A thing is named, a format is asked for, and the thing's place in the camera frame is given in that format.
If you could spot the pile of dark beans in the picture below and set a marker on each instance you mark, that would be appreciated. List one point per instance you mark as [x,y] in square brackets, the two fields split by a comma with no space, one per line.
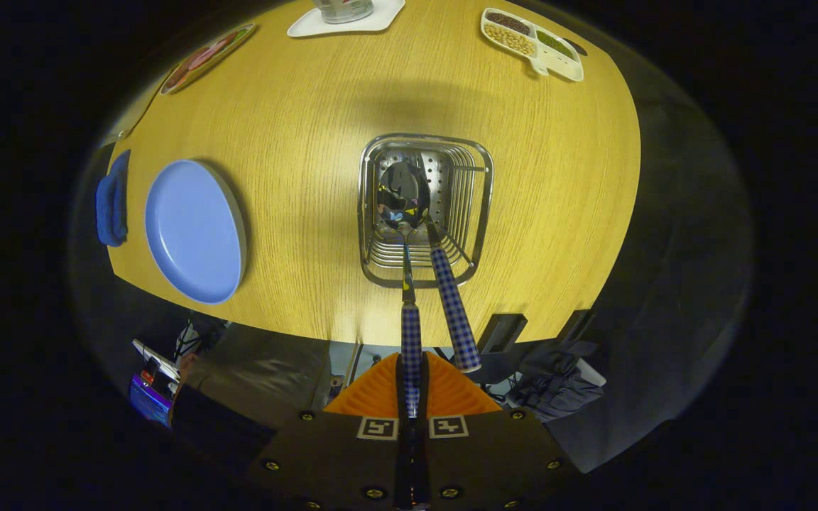
[508,22]

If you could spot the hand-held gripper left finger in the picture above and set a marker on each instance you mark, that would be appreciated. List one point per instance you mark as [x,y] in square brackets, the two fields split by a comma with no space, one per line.
[338,454]

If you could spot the green lettuce leaf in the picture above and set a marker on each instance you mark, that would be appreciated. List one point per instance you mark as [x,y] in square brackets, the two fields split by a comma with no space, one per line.
[238,34]

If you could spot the lit monitor screen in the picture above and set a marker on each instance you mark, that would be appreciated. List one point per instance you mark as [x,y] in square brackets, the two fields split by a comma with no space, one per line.
[150,401]

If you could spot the pile of yellow beans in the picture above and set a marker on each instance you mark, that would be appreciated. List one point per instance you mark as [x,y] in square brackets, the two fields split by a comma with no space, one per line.
[510,40]

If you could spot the pile of green beans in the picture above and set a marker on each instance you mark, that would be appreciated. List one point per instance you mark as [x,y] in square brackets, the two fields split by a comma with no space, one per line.
[555,44]

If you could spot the white drink bottle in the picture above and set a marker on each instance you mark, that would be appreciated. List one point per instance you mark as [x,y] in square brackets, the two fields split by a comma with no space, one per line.
[341,11]

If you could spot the white divided dish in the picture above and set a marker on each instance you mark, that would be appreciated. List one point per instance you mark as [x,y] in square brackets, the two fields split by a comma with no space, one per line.
[562,67]

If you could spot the white board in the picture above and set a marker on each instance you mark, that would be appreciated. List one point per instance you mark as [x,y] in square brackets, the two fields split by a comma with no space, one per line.
[157,358]

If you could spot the blue towel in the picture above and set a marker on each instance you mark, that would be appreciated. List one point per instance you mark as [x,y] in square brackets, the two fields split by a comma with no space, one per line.
[111,206]

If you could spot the white food plate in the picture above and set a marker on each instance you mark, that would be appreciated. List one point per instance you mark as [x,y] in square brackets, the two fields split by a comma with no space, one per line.
[175,78]

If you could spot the blue plate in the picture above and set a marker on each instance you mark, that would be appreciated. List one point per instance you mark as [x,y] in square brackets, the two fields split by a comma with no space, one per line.
[192,231]

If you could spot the black bracket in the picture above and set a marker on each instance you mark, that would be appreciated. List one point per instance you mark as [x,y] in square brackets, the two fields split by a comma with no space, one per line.
[501,332]
[576,326]

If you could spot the white coaster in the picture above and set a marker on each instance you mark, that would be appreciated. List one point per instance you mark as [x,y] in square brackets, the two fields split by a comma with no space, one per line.
[380,18]

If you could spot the grey clothing bundle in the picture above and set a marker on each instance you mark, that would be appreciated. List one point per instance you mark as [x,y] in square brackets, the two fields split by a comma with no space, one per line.
[558,387]

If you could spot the pink ham slice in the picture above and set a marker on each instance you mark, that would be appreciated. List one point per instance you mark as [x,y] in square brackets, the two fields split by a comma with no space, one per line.
[203,57]

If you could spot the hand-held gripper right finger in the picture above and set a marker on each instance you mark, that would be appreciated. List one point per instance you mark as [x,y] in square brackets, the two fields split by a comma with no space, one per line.
[487,454]

